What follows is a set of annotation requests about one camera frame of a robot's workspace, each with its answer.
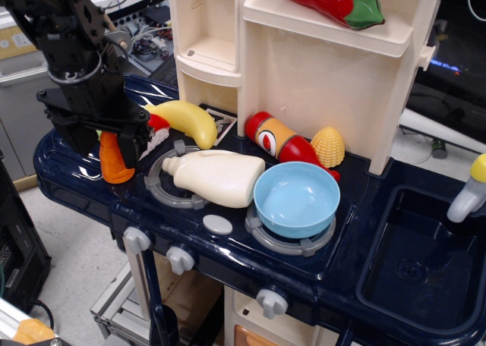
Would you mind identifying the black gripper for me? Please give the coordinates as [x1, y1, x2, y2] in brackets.
[36, 71, 150, 168]

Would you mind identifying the orange toy carrot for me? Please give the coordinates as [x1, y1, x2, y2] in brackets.
[99, 132, 135, 184]

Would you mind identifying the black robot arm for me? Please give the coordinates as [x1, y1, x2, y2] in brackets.
[1, 0, 153, 168]

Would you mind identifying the light blue plastic bowl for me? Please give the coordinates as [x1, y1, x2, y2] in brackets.
[254, 162, 341, 239]

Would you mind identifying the red white toy sushi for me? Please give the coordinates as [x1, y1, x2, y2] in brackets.
[138, 113, 170, 161]

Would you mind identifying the grey left stove burner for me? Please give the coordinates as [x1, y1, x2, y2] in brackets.
[144, 140, 210, 210]

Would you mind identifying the grey stove burner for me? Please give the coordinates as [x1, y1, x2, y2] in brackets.
[245, 205, 336, 257]
[144, 140, 210, 210]

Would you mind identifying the yellow toy banana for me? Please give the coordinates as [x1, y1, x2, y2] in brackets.
[144, 100, 218, 149]

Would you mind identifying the grey toy dishwasher cabinet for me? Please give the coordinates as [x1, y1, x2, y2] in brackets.
[0, 4, 111, 193]

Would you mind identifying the grey left stove knob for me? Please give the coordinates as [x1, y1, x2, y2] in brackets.
[123, 227, 152, 255]

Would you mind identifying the grey stove knob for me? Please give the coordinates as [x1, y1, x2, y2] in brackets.
[166, 246, 195, 275]
[256, 288, 289, 319]
[123, 227, 152, 255]

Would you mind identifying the cream toy bottle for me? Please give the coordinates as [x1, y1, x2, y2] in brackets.
[162, 149, 266, 209]

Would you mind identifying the grey round stove button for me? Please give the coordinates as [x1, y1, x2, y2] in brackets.
[202, 215, 233, 236]

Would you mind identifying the grey middle stove knob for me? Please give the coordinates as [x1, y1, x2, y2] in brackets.
[166, 246, 195, 275]

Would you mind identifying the black computer case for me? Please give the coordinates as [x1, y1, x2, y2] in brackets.
[1, 165, 51, 313]

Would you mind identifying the red toy ketchup bottle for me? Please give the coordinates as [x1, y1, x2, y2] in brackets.
[245, 112, 340, 181]

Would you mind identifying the yellow toy corn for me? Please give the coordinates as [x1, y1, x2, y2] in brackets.
[311, 127, 346, 168]

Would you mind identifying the grey right stove burner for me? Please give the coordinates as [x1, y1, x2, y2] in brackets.
[245, 205, 336, 257]

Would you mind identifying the grey right stove knob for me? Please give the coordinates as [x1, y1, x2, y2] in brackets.
[256, 288, 289, 319]

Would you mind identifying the cream toy kitchen shelf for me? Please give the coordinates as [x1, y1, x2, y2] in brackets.
[169, 0, 440, 175]

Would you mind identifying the red toy chili pepper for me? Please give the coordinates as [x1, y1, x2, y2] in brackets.
[290, 0, 386, 30]

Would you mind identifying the navy toy kitchen counter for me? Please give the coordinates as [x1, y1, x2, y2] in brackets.
[34, 131, 485, 345]

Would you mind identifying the grey yellow toy faucet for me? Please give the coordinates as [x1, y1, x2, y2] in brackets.
[447, 153, 485, 223]

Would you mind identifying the aluminium frame rail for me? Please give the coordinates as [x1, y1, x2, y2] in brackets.
[90, 263, 150, 345]

